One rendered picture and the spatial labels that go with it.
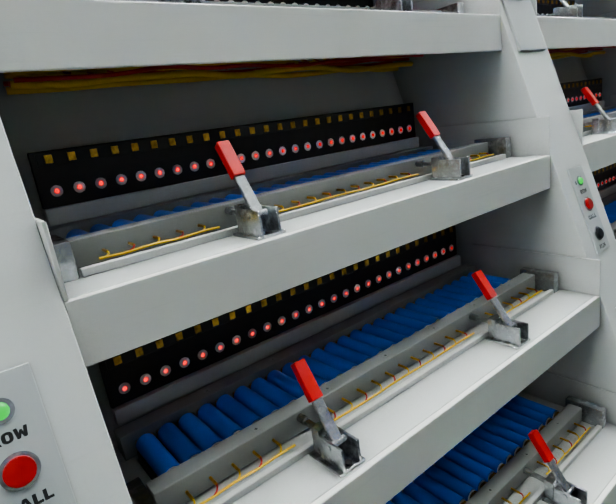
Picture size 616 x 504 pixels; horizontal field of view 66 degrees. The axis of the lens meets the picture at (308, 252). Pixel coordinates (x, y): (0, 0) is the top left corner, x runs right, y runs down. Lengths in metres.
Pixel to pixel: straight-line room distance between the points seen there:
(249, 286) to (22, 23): 0.23
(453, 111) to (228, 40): 0.44
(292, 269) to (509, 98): 0.45
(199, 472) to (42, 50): 0.33
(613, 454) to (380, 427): 0.39
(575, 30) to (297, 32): 0.57
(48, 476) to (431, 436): 0.31
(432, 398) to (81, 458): 0.31
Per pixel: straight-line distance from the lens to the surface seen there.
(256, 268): 0.37
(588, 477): 0.73
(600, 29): 1.04
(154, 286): 0.34
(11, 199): 0.34
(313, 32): 0.50
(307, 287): 0.57
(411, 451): 0.46
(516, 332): 0.58
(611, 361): 0.78
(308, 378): 0.41
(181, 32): 0.43
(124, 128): 0.59
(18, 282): 0.32
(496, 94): 0.75
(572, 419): 0.78
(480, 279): 0.59
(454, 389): 0.51
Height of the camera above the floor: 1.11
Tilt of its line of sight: 1 degrees up
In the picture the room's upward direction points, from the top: 19 degrees counter-clockwise
